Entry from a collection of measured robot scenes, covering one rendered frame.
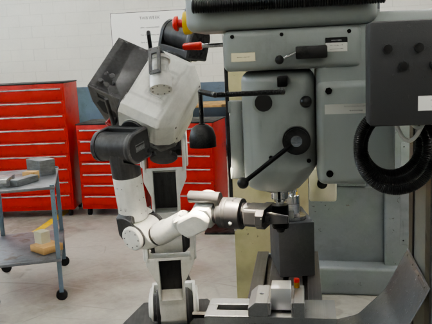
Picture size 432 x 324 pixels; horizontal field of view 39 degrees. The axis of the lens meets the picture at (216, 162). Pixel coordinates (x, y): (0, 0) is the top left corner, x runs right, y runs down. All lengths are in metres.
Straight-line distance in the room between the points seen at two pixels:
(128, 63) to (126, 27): 9.09
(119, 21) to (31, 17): 1.59
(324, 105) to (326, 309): 0.55
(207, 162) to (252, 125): 4.71
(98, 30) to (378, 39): 10.07
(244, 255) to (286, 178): 2.00
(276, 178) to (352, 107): 0.27
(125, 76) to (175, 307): 0.98
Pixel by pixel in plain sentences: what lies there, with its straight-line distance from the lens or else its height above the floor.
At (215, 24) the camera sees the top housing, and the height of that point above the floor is 1.75.
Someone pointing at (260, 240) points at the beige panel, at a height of 0.62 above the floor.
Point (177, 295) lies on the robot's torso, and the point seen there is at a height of 0.76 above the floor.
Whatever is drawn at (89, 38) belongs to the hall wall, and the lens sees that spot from 11.27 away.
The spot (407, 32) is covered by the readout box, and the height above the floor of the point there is 1.70.
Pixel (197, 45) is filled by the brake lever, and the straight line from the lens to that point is 1.76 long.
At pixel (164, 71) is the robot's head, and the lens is 1.83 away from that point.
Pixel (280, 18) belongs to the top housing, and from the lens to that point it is 1.52.
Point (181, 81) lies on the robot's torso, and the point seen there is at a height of 1.59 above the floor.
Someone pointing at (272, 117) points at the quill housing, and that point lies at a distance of 1.56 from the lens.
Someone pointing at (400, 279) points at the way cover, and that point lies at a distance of 1.87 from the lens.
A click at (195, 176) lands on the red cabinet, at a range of 6.34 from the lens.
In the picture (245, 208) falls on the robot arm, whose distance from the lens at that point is 1.70.
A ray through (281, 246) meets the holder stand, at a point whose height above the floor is 1.03.
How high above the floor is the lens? 1.68
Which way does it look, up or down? 10 degrees down
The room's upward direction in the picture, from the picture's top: 3 degrees counter-clockwise
